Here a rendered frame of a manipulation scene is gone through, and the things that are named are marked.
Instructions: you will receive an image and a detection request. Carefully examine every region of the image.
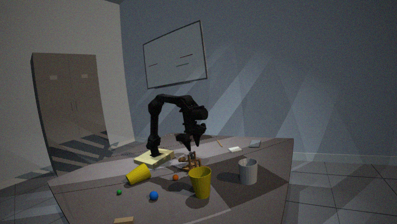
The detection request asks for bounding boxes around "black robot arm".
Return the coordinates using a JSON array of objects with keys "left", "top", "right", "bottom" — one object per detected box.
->
[{"left": 146, "top": 94, "right": 208, "bottom": 157}]

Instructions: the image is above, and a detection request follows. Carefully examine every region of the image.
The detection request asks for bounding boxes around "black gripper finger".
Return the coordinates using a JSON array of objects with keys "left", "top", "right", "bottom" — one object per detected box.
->
[
  {"left": 192, "top": 134, "right": 202, "bottom": 147},
  {"left": 182, "top": 139, "right": 191, "bottom": 152}
]

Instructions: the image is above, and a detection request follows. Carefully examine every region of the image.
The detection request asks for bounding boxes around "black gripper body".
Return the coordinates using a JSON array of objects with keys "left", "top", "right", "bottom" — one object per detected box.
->
[{"left": 176, "top": 120, "right": 197, "bottom": 141}]

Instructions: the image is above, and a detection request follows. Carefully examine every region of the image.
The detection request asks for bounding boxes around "dark blue ball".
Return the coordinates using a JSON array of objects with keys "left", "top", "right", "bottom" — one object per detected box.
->
[{"left": 149, "top": 191, "right": 158, "bottom": 200}]

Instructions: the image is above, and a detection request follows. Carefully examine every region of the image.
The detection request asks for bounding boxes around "grey open cylindrical cup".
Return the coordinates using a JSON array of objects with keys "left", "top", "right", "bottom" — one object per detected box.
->
[{"left": 238, "top": 158, "right": 258, "bottom": 185}]

